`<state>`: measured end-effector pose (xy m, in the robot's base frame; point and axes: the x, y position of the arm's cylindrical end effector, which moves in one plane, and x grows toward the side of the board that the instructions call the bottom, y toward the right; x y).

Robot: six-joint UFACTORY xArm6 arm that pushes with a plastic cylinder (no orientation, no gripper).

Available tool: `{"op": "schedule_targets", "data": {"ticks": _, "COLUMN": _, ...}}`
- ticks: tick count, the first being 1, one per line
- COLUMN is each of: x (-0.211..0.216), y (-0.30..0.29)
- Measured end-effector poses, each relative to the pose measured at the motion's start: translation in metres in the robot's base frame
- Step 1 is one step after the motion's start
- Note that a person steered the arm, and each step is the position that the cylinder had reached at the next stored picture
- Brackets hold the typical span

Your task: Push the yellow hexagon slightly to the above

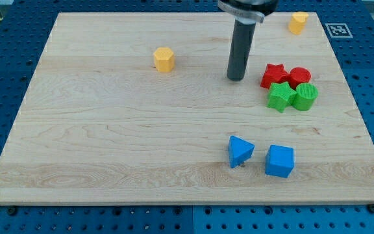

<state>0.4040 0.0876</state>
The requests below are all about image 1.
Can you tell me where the white fiducial marker tag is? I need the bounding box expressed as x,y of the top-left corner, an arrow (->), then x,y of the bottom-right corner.
325,23 -> 353,38

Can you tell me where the yellow hexagon block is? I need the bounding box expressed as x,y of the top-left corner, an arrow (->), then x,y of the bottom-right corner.
153,47 -> 175,72

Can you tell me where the wooden board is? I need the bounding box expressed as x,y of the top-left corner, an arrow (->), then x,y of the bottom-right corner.
0,12 -> 374,206

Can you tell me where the green star block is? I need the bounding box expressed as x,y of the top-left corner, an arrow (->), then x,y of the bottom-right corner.
267,81 -> 297,112

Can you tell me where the green cylinder block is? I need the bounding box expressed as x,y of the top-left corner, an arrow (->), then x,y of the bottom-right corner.
292,83 -> 319,111

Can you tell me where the yellow heart block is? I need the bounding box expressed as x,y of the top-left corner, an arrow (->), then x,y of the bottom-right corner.
288,12 -> 309,35

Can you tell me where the blue cube block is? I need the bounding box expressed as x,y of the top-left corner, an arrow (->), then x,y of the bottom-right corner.
265,144 -> 294,178

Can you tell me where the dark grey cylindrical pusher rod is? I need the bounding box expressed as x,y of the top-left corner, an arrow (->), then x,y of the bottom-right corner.
227,19 -> 256,81

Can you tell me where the red star block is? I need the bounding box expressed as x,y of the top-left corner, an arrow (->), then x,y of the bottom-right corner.
260,64 -> 290,89

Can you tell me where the blue triangle block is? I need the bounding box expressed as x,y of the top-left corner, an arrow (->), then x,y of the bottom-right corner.
228,135 -> 255,168

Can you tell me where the red cylinder block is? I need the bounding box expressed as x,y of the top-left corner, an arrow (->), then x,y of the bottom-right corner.
288,67 -> 312,89

